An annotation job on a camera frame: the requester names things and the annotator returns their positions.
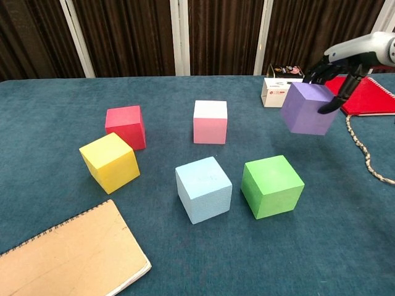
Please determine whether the yellow foam cube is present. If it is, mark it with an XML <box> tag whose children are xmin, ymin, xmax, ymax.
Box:
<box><xmin>78</xmin><ymin>132</ymin><xmax>141</xmax><ymax>195</ymax></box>

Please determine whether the blue felt table cover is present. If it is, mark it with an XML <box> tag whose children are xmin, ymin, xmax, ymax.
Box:
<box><xmin>0</xmin><ymin>73</ymin><xmax>395</xmax><ymax>296</ymax></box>

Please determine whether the light blue foam cube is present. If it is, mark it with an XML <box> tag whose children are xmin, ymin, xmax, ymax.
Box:
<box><xmin>175</xmin><ymin>156</ymin><xmax>233</xmax><ymax>225</ymax></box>

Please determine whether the dark brown curtain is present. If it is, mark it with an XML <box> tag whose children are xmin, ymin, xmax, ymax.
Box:
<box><xmin>0</xmin><ymin>0</ymin><xmax>395</xmax><ymax>83</ymax></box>

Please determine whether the black luncheon meat tin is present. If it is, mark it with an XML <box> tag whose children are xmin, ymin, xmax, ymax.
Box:
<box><xmin>266</xmin><ymin>63</ymin><xmax>306</xmax><ymax>79</ymax></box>

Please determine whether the pink foam cube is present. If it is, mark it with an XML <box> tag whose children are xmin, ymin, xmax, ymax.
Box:
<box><xmin>193</xmin><ymin>99</ymin><xmax>228</xmax><ymax>145</ymax></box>

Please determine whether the purple foam cube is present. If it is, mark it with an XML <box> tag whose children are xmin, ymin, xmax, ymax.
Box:
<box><xmin>280</xmin><ymin>81</ymin><xmax>340</xmax><ymax>136</ymax></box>

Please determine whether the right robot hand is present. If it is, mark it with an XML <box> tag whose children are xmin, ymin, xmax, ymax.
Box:
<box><xmin>302</xmin><ymin>30</ymin><xmax>395</xmax><ymax>115</ymax></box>

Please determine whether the beige braided rope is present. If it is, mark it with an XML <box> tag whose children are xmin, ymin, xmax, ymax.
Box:
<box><xmin>345</xmin><ymin>114</ymin><xmax>395</xmax><ymax>186</ymax></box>

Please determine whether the tan spiral notebook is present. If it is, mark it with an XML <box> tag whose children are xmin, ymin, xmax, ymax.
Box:
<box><xmin>0</xmin><ymin>199</ymin><xmax>152</xmax><ymax>296</ymax></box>

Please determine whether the white cardboard box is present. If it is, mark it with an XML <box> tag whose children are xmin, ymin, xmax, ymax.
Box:
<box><xmin>260</xmin><ymin>77</ymin><xmax>306</xmax><ymax>109</ymax></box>

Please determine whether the red foam cube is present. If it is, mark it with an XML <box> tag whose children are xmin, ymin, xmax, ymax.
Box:
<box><xmin>104</xmin><ymin>105</ymin><xmax>147</xmax><ymax>151</ymax></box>

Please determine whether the green foam cube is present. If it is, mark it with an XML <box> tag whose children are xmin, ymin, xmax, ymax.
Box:
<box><xmin>240</xmin><ymin>155</ymin><xmax>306</xmax><ymax>220</ymax></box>

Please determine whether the red spiral notebook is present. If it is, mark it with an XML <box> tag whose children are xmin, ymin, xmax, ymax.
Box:
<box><xmin>323</xmin><ymin>76</ymin><xmax>395</xmax><ymax>117</ymax></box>

